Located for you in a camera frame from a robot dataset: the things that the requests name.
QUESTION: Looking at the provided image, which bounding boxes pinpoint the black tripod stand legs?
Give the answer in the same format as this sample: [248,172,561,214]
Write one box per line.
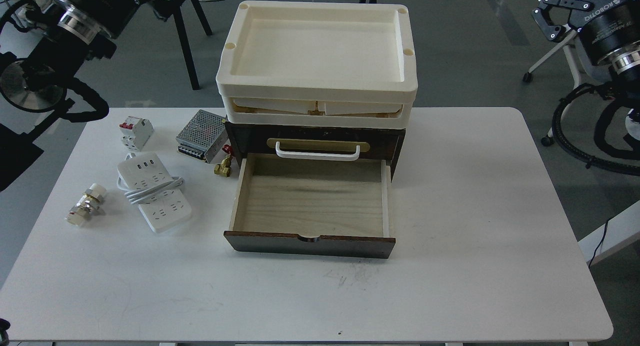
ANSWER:
[150,0,213,91]

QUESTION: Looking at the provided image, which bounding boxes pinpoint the dark wooden cabinet body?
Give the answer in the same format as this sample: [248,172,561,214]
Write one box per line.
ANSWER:
[224,121,406,188]

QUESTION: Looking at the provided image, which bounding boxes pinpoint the brass valve red handle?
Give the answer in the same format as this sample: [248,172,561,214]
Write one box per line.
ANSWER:
[214,144,234,178]

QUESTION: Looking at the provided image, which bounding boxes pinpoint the white drawer handle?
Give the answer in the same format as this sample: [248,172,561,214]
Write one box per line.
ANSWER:
[275,141,361,162]

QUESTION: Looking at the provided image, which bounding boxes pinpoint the white power strip with cable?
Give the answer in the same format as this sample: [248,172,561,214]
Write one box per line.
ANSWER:
[116,152,193,234]

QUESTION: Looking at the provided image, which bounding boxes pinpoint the white metal pipe fitting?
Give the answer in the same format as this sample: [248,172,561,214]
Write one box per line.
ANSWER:
[64,183,107,226]

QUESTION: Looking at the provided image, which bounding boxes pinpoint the open wooden drawer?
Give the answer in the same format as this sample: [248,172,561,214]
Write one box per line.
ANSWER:
[224,153,396,259]

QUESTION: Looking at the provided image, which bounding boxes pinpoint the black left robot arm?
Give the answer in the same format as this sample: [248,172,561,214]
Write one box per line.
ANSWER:
[1,0,151,123]

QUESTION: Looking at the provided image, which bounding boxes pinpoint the white red circuit breaker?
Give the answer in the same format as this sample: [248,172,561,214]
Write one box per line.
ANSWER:
[118,116,154,152]

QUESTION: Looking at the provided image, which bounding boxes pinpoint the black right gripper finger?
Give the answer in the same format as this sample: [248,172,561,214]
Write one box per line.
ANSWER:
[531,7,573,41]
[536,0,592,13]

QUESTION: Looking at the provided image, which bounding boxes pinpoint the cream plastic tray top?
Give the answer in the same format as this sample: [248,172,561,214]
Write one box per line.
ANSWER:
[215,0,418,129]

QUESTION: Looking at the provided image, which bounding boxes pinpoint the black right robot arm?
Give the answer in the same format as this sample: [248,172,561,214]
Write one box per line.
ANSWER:
[531,0,640,177]

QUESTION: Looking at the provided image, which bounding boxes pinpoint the metal mesh power supply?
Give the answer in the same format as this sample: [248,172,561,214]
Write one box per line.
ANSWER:
[175,109,228,164]

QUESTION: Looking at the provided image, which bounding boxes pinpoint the black cable on floor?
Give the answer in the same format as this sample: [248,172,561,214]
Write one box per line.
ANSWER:
[587,218,610,268]

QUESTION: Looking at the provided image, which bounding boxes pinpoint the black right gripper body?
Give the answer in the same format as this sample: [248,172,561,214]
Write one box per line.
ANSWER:
[573,0,640,66]

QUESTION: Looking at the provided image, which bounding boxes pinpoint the white office chair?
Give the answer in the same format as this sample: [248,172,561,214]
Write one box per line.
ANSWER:
[522,36,596,147]

